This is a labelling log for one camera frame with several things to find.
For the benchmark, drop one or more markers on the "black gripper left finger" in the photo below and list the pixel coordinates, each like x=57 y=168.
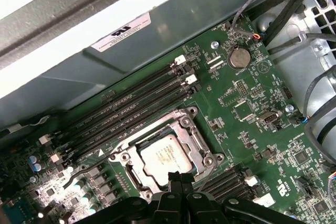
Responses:
x=168 y=208

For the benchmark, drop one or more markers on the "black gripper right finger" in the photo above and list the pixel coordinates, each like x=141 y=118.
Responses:
x=199 y=208

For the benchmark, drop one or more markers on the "CPU with silver top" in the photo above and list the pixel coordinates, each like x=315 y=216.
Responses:
x=165 y=155

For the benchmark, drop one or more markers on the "metal socket cover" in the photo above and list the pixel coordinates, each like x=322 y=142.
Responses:
x=187 y=140

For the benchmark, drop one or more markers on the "RAM slot white clips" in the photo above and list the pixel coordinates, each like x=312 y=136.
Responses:
x=123 y=119
x=250 y=181
x=112 y=99

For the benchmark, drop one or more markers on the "CPU socket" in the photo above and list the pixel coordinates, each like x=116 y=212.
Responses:
x=116 y=158

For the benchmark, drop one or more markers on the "RAM slot black clips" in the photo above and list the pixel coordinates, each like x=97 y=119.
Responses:
x=128 y=128
x=117 y=109

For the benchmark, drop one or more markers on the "green motherboard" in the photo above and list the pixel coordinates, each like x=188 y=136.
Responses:
x=223 y=140

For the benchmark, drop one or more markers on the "black PC case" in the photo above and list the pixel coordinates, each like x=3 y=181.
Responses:
x=131 y=58

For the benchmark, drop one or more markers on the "coin cell battery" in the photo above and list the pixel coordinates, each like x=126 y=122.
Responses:
x=239 y=57

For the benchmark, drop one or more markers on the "white wall sticker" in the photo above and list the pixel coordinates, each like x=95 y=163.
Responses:
x=123 y=32

